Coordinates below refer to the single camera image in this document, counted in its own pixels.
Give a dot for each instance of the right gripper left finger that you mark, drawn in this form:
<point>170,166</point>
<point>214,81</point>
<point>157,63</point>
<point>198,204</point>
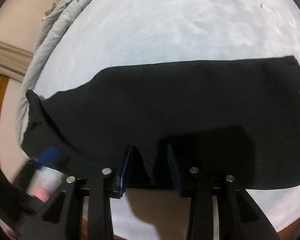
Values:
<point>95,172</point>

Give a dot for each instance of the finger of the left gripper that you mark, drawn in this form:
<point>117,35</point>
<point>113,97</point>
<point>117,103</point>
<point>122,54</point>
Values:
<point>51,157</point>

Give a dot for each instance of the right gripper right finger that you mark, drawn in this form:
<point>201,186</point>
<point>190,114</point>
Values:
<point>219,209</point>

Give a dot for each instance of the black pants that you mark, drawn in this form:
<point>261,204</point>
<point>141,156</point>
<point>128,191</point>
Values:
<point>238,118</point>

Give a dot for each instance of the beige curtain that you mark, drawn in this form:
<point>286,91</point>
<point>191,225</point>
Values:
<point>14,61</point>

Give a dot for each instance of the grey quilted duvet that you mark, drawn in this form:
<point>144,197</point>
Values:
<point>53,28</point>

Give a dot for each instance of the light blue bed sheet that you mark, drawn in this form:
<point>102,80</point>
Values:
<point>111,33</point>

